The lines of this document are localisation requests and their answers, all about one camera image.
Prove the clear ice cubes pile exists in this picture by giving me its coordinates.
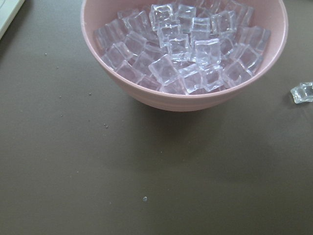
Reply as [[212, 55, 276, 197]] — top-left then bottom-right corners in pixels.
[[94, 0, 271, 95]]

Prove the loose clear ice cube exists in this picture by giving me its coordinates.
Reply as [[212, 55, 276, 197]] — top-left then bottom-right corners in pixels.
[[291, 82, 313, 104]]

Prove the pink bowl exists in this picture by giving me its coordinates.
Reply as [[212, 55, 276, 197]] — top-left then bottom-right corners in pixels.
[[80, 0, 289, 112]]

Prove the cream serving tray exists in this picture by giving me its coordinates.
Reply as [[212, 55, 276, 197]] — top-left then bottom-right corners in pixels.
[[0, 0, 25, 38]]

